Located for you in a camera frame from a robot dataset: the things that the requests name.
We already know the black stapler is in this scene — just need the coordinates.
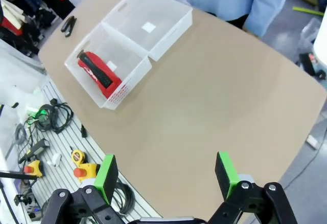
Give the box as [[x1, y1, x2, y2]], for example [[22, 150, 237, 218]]
[[60, 15, 77, 38]]

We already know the red Campus pencil pouch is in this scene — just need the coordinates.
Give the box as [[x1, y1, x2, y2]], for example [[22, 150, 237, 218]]
[[76, 51, 123, 99]]

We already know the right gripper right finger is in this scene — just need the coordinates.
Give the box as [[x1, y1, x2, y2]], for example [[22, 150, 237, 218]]
[[209, 151, 298, 224]]

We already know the white plastic sheet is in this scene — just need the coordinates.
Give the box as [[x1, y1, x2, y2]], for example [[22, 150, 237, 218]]
[[0, 39, 49, 107]]

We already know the black power adapter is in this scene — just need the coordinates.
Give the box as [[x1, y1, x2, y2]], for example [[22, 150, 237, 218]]
[[18, 138, 51, 163]]

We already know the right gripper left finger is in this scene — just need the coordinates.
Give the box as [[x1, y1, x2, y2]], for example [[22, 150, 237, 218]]
[[40, 154, 128, 224]]

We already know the small white box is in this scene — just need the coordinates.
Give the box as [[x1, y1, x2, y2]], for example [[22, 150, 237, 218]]
[[47, 152, 62, 167]]

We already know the yellow tape measure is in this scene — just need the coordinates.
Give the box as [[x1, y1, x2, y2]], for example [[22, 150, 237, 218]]
[[71, 149, 86, 165]]

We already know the small white floor block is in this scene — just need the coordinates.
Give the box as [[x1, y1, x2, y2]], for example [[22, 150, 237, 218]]
[[306, 135, 319, 148]]

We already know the black metal stand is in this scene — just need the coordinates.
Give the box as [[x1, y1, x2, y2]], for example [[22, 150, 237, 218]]
[[0, 170, 39, 224]]

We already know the black cable coil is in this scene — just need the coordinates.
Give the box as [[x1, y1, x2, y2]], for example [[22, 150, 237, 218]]
[[112, 177, 136, 214], [24, 98, 75, 134]]

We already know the green lit power strip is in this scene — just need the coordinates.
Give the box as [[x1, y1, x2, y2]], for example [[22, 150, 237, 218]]
[[25, 107, 48, 119]]

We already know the yellow emergency stop button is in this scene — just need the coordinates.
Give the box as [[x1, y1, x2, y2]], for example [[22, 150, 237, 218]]
[[23, 159, 44, 178], [73, 163, 101, 183]]

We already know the person's left forearm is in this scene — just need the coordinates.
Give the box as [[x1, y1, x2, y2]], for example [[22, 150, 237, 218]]
[[241, 0, 292, 37]]

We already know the green ruler strip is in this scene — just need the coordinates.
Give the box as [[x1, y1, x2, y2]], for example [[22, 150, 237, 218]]
[[292, 6, 324, 17]]

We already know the white cylindrical object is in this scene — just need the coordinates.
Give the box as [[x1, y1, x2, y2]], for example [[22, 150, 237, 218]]
[[313, 11, 327, 63]]

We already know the white perforated plastic basket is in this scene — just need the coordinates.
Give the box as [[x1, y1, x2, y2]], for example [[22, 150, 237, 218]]
[[101, 0, 194, 61], [64, 23, 153, 111]]

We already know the grey slatted base plate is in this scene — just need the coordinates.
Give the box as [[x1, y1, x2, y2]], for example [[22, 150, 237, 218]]
[[25, 80, 164, 219]]

